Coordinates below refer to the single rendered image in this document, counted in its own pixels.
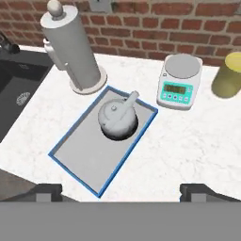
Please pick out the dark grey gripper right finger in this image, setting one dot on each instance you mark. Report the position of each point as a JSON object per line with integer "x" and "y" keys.
{"x": 194, "y": 192}

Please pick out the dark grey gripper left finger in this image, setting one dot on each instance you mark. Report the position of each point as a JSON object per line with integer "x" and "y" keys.
{"x": 47, "y": 192}

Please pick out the grey tray with blue rim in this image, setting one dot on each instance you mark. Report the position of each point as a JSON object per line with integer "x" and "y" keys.
{"x": 94, "y": 150}

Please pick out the grey metal kettle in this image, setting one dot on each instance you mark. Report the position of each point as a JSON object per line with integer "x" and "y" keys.
{"x": 116, "y": 118}

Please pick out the black sink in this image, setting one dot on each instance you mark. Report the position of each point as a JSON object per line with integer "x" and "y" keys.
{"x": 17, "y": 88}

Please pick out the white kitchen scale teal panel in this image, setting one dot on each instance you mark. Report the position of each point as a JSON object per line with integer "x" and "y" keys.
{"x": 179, "y": 82}

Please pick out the yellow-green jar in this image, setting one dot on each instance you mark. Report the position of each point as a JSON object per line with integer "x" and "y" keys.
{"x": 227, "y": 77}

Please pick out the white paper towel roll holder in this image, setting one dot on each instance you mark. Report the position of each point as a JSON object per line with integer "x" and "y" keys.
{"x": 73, "y": 53}

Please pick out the dark sink tap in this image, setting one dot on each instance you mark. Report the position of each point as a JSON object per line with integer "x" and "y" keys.
{"x": 7, "y": 44}

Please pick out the grey wall socket plate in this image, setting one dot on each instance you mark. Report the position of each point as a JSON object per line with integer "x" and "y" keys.
{"x": 100, "y": 5}

